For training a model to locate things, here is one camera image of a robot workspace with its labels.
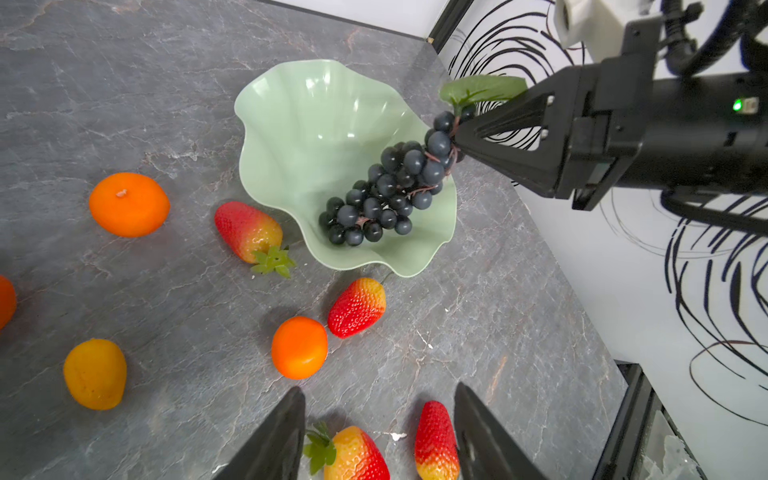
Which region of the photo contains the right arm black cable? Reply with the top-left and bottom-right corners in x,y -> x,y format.
659,0 -> 768,238

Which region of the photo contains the fake kumquat upper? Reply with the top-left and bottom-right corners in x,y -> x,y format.
63,339 -> 127,411

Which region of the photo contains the fake strawberry beside bowl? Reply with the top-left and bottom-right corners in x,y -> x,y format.
214,201 -> 296,279

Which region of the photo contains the fake orange upper right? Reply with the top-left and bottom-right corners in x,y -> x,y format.
88,172 -> 171,238

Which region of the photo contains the dark fake grape bunch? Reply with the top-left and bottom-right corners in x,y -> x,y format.
318,75 -> 527,247

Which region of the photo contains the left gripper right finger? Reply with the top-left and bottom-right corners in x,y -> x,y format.
454,383 -> 546,480

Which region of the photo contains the light green wavy fruit bowl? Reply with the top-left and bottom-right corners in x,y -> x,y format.
234,60 -> 457,278

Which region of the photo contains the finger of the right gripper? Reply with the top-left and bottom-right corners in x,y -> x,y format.
452,67 -> 579,198

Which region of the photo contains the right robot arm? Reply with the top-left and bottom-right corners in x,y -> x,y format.
456,19 -> 767,211

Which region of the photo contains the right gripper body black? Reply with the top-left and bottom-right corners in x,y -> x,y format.
557,17 -> 663,211

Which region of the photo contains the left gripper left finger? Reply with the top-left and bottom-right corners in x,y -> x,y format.
214,386 -> 306,480

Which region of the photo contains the fake orange by bowl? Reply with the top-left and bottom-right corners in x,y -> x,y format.
271,316 -> 328,380

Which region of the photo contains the fake strawberry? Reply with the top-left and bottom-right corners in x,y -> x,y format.
414,401 -> 460,480
303,422 -> 391,480
214,201 -> 296,279
327,278 -> 387,339

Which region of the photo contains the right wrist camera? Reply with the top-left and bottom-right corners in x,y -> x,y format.
554,0 -> 661,62

